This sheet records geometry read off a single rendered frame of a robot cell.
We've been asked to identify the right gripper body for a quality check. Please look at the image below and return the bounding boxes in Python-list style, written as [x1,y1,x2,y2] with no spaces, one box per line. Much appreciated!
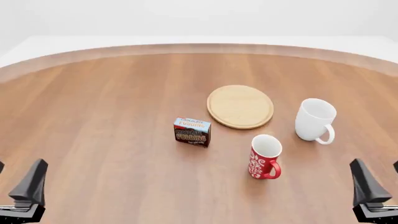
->
[352,202,398,224]

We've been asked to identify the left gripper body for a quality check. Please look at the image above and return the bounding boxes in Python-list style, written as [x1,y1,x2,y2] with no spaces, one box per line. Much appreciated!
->
[0,200,47,224]

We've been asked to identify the round wooden plate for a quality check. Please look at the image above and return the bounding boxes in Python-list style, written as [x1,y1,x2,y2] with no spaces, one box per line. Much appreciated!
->
[206,84,275,131]

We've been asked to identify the chocolate pudding box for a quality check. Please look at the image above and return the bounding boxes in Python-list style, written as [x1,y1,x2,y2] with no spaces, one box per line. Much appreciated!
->
[173,116,212,148]

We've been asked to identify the white mug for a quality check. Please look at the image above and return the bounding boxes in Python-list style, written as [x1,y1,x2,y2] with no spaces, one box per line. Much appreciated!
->
[294,98,338,146]

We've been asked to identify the red patterned mug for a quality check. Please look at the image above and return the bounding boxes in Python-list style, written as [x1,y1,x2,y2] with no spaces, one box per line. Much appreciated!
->
[248,134,283,180]

